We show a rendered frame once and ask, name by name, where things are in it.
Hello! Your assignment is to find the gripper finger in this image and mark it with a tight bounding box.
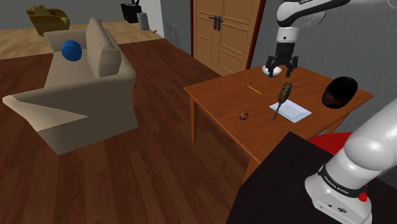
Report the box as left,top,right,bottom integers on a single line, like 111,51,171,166
265,55,282,78
285,55,299,78

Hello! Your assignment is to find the white bowl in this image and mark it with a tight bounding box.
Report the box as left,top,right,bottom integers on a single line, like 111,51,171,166
261,64,282,78

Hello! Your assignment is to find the dark patterned hand mirror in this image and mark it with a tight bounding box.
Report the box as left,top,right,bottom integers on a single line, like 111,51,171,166
272,81,295,120

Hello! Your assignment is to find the brown wooden table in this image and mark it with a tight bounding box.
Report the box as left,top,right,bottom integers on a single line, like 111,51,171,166
183,64,375,184

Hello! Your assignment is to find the black rounded helmet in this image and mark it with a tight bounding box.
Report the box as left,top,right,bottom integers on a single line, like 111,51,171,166
321,76,358,109

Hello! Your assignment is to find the wooden double door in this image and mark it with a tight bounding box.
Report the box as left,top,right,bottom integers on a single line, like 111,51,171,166
190,0,267,77

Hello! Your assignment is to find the red chair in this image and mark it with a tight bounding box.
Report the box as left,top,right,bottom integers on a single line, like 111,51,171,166
309,132,353,156

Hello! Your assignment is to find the grey cylindrical bin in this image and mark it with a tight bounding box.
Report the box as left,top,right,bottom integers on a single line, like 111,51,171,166
136,12,150,31

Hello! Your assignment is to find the black box with plant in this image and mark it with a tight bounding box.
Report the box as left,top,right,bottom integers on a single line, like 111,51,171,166
120,0,143,24

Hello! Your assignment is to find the beige sofa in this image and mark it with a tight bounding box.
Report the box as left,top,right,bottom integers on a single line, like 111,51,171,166
2,17,139,156

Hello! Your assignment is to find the blue ball cushion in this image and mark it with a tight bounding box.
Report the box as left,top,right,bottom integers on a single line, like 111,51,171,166
61,39,83,62

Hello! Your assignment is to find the olive yellow armchair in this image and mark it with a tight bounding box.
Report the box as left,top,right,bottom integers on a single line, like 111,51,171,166
25,4,71,37

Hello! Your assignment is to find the grey wall vent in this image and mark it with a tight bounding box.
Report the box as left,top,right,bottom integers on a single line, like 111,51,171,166
163,21,180,48

